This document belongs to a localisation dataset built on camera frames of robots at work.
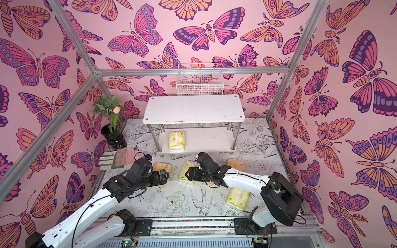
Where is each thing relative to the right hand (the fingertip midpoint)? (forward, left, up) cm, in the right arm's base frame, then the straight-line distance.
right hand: (187, 177), depth 82 cm
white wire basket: (+52, -5, +26) cm, 58 cm away
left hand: (-1, +12, +4) cm, 12 cm away
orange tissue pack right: (+11, -28, -5) cm, 30 cm away
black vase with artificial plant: (+30, +43, +22) cm, 57 cm away
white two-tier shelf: (+44, -1, -7) cm, 45 cm away
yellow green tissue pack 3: (-9, -26, -5) cm, 28 cm away
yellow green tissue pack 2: (+10, +2, -5) cm, 11 cm away
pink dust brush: (+15, +46, -8) cm, 49 cm away
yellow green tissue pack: (+22, +8, +2) cm, 24 cm away
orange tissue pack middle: (-9, -12, +14) cm, 21 cm away
